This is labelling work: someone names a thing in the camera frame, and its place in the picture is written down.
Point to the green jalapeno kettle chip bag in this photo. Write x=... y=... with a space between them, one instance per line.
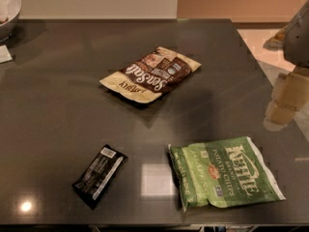
x=224 y=173

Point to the white bowl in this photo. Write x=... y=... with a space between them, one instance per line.
x=9 y=14

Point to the black snack bar wrapper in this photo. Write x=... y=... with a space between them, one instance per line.
x=98 y=176

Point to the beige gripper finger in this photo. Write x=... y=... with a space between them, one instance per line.
x=278 y=85
x=295 y=95

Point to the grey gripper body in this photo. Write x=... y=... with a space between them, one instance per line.
x=297 y=39

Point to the brown sea salt chip bag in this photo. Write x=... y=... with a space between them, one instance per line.
x=156 y=74

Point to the white paper napkin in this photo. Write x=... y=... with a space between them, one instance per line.
x=5 y=55

